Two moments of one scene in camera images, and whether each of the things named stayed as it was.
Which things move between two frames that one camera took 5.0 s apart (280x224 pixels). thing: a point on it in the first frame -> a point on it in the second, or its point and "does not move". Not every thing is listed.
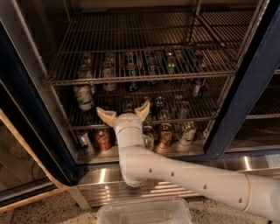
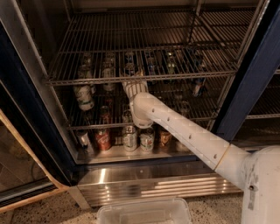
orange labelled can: [149, 136] does not move
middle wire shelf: [169, 104] does not move
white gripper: [127, 121] -> [135, 85]
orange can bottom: [165, 136] does not move
